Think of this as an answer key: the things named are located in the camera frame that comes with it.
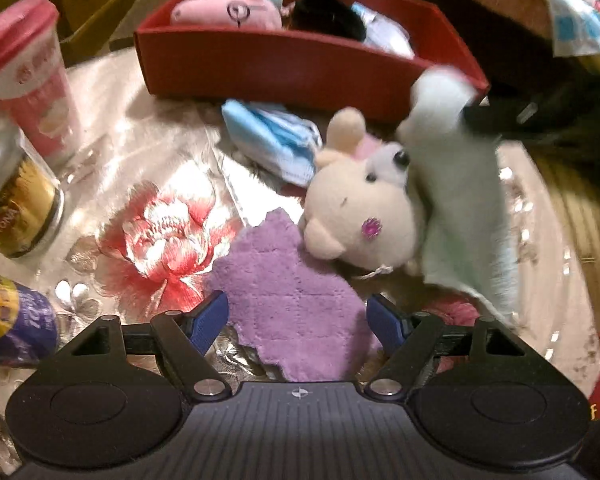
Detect yellow drink can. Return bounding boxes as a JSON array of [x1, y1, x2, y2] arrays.
[[0, 266, 60, 368]]

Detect light green towel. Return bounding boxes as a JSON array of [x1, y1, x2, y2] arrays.
[[396, 66, 521, 328]]

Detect glass jar with gold label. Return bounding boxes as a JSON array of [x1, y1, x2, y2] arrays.
[[0, 92, 65, 259]]

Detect blue plastic packet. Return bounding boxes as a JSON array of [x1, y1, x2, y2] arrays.
[[221, 100, 323, 187]]

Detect red rectangular box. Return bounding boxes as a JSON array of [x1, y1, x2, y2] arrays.
[[134, 0, 491, 123]]

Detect purple fuzzy cloth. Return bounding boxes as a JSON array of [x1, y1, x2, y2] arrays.
[[205, 207, 383, 382]]

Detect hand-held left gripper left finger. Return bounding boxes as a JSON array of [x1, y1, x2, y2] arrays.
[[60, 291, 233, 402]]

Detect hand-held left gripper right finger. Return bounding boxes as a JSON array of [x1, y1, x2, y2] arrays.
[[364, 294, 531, 402]]

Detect dark bed frame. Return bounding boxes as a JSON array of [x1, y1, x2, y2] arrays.
[[475, 35, 600, 146]]

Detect beige mouse plush toy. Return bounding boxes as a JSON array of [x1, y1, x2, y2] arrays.
[[300, 106, 426, 273]]

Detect black fuzzy cloth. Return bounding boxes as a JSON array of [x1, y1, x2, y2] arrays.
[[285, 0, 368, 43]]

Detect pink lidded drink cup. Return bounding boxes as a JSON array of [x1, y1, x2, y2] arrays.
[[0, 0, 83, 168]]

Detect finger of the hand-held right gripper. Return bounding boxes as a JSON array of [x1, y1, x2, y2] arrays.
[[462, 100, 496, 133]]

